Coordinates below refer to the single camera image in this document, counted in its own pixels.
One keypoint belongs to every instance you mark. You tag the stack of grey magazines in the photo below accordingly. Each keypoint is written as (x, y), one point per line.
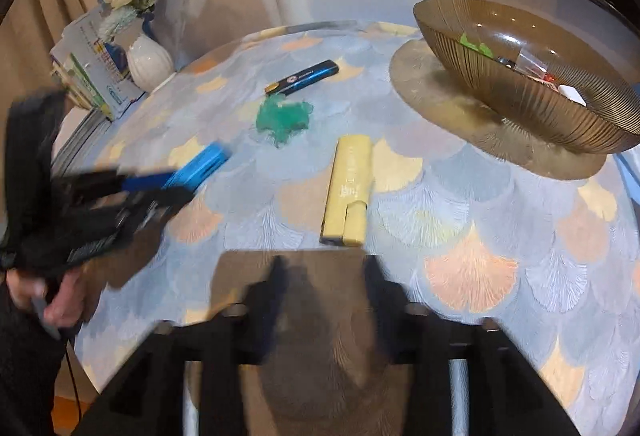
(82, 136)

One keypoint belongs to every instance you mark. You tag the dark green toy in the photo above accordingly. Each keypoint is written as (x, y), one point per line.
(282, 118)

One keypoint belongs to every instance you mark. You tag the bright blue box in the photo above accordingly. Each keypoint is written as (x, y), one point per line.
(200, 166)

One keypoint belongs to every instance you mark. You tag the small white object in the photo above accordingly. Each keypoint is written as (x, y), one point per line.
(570, 93)

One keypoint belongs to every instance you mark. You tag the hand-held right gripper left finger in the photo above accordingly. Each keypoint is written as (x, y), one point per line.
(277, 286)

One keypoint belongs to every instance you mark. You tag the pale yellow box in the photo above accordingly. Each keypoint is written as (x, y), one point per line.
(347, 186)

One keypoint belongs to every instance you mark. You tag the light green toy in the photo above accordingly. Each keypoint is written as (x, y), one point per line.
(472, 43)

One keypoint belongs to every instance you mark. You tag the clear plastic packet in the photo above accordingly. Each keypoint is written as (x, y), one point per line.
(532, 61)

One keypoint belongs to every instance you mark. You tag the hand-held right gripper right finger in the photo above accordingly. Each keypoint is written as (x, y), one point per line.
(375, 286)

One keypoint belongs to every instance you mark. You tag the scallop patterned tablecloth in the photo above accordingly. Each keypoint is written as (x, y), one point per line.
(475, 226)

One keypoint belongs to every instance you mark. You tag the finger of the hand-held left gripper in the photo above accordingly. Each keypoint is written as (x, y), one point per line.
(135, 181)
(155, 208)

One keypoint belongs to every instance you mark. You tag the black and blue box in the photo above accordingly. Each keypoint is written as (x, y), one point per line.
(305, 77)

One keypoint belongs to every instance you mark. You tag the white ribbed vase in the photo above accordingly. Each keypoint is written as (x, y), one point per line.
(150, 63)

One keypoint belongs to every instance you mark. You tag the beige curtain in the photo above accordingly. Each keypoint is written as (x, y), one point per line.
(40, 6)

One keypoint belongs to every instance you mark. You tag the person's left hand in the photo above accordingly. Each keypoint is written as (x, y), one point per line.
(67, 298)

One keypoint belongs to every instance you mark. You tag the amber ribbed glass bowl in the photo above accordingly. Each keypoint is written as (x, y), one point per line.
(550, 116)

